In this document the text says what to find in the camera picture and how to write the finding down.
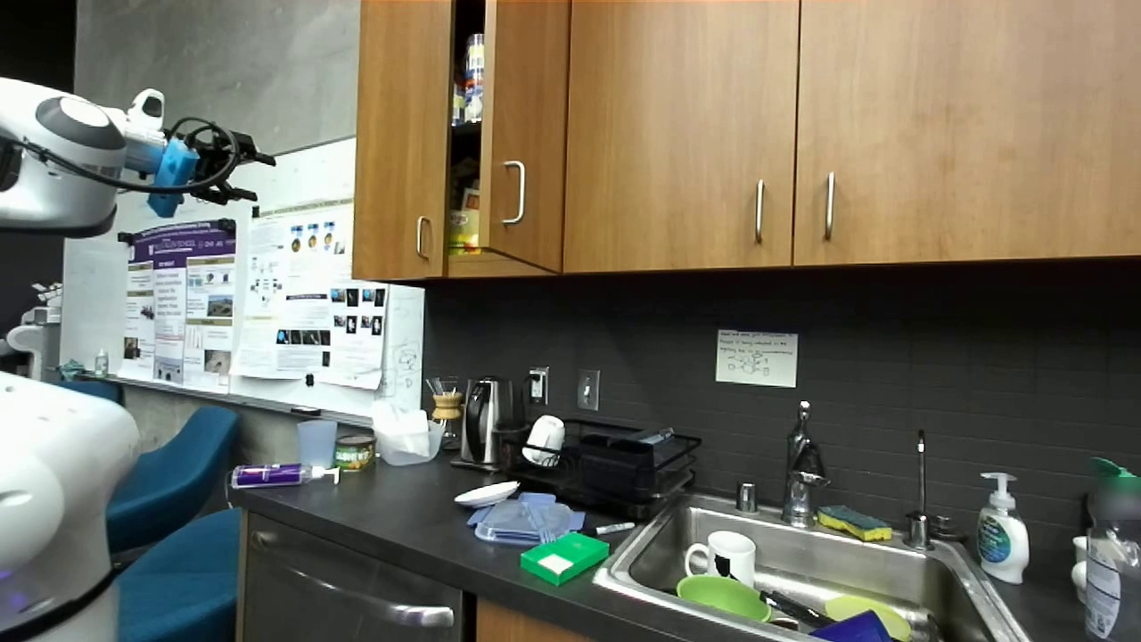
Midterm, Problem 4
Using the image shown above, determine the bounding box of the purple header research poster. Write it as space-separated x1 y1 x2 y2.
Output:
121 216 242 387

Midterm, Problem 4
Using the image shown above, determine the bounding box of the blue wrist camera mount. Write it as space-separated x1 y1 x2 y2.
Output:
147 139 204 222

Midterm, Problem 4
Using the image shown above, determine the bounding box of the purple bottle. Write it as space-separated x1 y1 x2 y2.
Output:
228 460 345 493

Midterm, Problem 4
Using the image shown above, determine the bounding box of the stainless steel dishwasher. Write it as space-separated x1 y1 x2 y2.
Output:
240 510 471 642

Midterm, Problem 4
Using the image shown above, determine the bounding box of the yellow green plate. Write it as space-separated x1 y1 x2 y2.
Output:
820 587 921 642

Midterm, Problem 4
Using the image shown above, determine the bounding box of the white bottle in cabinet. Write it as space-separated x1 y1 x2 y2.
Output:
456 31 488 129

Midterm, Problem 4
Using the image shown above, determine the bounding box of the yellow jar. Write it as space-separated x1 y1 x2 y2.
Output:
446 189 486 259

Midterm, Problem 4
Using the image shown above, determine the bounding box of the glass carafe wooden collar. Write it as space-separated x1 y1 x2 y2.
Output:
426 373 468 456

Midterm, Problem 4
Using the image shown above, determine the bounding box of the dark kitchen faucet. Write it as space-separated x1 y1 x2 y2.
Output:
782 397 830 531

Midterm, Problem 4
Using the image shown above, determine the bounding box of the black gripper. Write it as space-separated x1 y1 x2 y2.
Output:
188 114 276 207

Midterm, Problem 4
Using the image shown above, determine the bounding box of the white mug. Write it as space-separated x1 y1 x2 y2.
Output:
682 528 761 587

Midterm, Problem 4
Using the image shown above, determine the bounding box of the yellow green sponge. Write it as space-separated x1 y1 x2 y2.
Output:
812 504 899 546

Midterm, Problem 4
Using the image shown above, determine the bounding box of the white soap dispenser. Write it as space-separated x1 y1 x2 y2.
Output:
968 467 1036 587

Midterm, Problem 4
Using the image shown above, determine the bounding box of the green label jar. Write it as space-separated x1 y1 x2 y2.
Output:
333 433 382 481

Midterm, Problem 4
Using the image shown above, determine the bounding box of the white plate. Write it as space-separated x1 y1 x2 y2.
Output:
451 477 524 510

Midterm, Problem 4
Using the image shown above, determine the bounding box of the clear plastic container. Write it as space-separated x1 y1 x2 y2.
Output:
370 405 448 471

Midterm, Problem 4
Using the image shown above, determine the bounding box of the green cap spray bottle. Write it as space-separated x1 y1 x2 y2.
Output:
1066 453 1141 642

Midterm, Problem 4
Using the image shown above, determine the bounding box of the research poster with photos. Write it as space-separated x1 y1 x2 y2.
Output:
232 201 393 397

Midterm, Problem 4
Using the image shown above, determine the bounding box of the blue chair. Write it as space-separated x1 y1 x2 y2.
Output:
111 510 249 642
67 373 247 555

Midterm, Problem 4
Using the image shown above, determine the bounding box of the white crumpled tissue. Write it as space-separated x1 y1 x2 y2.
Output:
370 399 437 446

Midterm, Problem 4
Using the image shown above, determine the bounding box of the white paper wall sign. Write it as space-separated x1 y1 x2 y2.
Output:
711 326 801 391

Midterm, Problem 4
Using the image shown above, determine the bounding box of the stainless steel sink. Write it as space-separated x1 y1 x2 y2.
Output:
591 493 1036 642

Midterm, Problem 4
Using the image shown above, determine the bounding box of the thin steel tap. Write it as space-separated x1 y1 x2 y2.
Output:
906 423 938 550

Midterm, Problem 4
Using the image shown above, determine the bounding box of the wooden false drawer panel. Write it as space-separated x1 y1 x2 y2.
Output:
471 591 608 642

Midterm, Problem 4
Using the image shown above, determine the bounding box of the translucent plastic cup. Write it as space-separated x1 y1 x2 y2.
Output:
297 416 342 475

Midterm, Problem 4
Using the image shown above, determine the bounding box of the white whiteboard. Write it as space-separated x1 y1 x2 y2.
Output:
55 134 426 428

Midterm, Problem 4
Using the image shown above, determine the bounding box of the dark blue dish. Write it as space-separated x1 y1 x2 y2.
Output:
808 605 903 642

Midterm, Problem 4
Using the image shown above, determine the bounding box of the green bowl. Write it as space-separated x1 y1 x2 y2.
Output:
673 570 776 629

